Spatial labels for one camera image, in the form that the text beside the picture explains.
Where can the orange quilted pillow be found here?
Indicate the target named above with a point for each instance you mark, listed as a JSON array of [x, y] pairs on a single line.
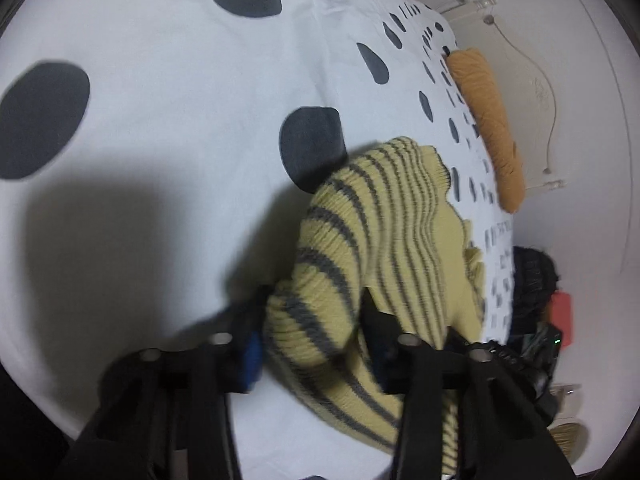
[[492, 125]]

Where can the white polka dot blanket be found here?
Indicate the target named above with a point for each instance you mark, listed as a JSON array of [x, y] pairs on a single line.
[[175, 110]]

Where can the beige woven basket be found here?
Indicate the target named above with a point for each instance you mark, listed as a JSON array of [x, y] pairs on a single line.
[[570, 437]]

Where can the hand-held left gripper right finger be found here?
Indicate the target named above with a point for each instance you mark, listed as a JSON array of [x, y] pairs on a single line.
[[387, 357]]

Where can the yellow striped knit sweater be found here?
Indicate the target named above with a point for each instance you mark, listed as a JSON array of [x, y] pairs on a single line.
[[380, 220]]

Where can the black backpack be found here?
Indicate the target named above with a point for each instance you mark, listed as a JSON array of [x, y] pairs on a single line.
[[535, 285]]

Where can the coral orange bag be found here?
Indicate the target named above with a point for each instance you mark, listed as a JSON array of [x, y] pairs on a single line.
[[561, 315]]

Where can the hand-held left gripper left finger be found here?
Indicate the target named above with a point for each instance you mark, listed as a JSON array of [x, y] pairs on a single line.
[[252, 360]]

